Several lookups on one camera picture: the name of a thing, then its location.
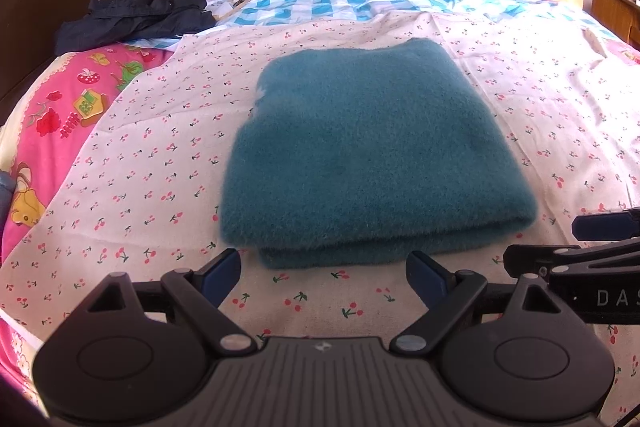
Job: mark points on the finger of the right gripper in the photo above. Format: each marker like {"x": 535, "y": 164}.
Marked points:
{"x": 609, "y": 226}
{"x": 521, "y": 259}

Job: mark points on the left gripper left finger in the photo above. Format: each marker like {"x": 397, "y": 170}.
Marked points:
{"x": 197, "y": 295}

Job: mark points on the blue fuzzy flower sweater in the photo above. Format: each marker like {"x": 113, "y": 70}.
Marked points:
{"x": 357, "y": 157}

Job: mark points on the pink cartoon print blanket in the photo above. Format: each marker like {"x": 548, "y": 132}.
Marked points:
{"x": 48, "y": 126}

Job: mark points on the blue white checkered quilt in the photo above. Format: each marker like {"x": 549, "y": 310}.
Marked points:
{"x": 282, "y": 12}

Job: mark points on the wooden side cabinet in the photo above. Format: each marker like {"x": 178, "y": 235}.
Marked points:
{"x": 619, "y": 16}

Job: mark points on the dark navy jacket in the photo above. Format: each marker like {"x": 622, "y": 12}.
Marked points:
{"x": 111, "y": 21}

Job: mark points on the light blue cloth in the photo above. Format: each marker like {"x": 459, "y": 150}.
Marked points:
{"x": 7, "y": 188}

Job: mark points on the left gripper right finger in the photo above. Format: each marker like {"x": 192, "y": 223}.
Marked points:
{"x": 449, "y": 298}

